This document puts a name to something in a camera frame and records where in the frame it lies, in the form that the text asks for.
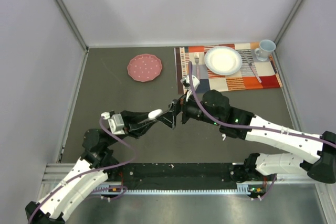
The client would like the white paper plate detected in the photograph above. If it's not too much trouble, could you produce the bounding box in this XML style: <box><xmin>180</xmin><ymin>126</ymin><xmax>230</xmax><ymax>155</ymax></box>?
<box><xmin>204</xmin><ymin>46</ymin><xmax>242</xmax><ymax>76</ymax></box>

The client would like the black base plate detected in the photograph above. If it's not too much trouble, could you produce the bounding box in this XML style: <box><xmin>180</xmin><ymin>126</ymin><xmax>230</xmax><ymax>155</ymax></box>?
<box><xmin>104</xmin><ymin>162</ymin><xmax>266</xmax><ymax>190</ymax></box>

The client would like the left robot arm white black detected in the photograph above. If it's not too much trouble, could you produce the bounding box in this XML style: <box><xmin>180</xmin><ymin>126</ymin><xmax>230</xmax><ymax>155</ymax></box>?
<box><xmin>25</xmin><ymin>109</ymin><xmax>163</xmax><ymax>223</ymax></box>

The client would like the pink handled knife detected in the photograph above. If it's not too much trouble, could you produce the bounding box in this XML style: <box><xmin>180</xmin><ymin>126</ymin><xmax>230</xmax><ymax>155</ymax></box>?
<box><xmin>242</xmin><ymin>52</ymin><xmax>262</xmax><ymax>83</ymax></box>

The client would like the light blue mug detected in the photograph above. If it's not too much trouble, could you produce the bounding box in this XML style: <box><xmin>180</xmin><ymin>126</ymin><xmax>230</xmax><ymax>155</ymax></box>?
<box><xmin>254</xmin><ymin>39</ymin><xmax>276</xmax><ymax>61</ymax></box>

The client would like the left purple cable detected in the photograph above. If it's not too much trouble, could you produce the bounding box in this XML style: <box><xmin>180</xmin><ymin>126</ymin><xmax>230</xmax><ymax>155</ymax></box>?
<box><xmin>27</xmin><ymin>116</ymin><xmax>139</xmax><ymax>224</ymax></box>

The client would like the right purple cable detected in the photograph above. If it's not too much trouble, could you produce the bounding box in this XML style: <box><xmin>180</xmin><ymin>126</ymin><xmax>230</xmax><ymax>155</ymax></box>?
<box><xmin>188</xmin><ymin>61</ymin><xmax>336</xmax><ymax>201</ymax></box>

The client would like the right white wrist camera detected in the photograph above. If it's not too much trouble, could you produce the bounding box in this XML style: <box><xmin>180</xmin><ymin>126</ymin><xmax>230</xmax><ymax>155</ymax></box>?
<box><xmin>180</xmin><ymin>75</ymin><xmax>200</xmax><ymax>93</ymax></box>

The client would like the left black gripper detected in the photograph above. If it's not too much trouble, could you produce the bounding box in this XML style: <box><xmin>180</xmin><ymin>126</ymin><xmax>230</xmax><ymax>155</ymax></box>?
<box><xmin>104</xmin><ymin>110</ymin><xmax>158</xmax><ymax>147</ymax></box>

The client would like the pink handled fork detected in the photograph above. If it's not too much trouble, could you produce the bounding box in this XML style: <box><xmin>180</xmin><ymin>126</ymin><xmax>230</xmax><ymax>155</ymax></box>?
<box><xmin>194</xmin><ymin>52</ymin><xmax>200</xmax><ymax>80</ymax></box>

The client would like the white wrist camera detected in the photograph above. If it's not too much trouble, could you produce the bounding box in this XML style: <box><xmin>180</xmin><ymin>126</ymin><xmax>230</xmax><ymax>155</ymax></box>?
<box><xmin>101</xmin><ymin>111</ymin><xmax>125</xmax><ymax>135</ymax></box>
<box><xmin>180</xmin><ymin>75</ymin><xmax>200</xmax><ymax>93</ymax></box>

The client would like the aluminium frame rail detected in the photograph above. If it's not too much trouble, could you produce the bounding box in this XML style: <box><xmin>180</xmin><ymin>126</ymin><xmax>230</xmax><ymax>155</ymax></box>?
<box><xmin>42</xmin><ymin>163</ymin><xmax>72</xmax><ymax>183</ymax></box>

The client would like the pink polka dot plate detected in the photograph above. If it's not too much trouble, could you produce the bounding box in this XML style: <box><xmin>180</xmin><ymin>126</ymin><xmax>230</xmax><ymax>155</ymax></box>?
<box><xmin>127</xmin><ymin>54</ymin><xmax>163</xmax><ymax>82</ymax></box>

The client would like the patchwork colourful placemat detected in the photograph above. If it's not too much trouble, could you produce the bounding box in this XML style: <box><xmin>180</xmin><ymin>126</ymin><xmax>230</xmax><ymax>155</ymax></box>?
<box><xmin>174</xmin><ymin>42</ymin><xmax>282</xmax><ymax>94</ymax></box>

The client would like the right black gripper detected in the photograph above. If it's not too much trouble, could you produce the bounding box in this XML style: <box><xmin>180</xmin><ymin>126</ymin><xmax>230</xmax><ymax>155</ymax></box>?
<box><xmin>156</xmin><ymin>89</ymin><xmax>222</xmax><ymax>129</ymax></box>

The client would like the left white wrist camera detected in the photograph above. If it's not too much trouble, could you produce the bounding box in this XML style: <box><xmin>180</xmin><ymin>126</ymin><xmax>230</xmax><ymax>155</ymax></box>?
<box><xmin>101</xmin><ymin>111</ymin><xmax>125</xmax><ymax>135</ymax></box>

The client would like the purple cable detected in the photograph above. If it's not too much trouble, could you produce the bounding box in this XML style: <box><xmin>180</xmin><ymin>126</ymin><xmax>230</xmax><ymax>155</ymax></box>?
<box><xmin>188</xmin><ymin>61</ymin><xmax>336</xmax><ymax>201</ymax></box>
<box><xmin>27</xmin><ymin>116</ymin><xmax>139</xmax><ymax>224</ymax></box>

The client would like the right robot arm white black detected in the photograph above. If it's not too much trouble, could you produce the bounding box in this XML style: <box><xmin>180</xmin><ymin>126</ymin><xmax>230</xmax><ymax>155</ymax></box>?
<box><xmin>155</xmin><ymin>90</ymin><xmax>335</xmax><ymax>184</ymax></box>

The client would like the grey slotted cable duct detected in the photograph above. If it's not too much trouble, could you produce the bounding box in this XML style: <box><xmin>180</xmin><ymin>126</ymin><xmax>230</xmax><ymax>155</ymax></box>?
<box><xmin>91</xmin><ymin>184</ymin><xmax>266</xmax><ymax>196</ymax></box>

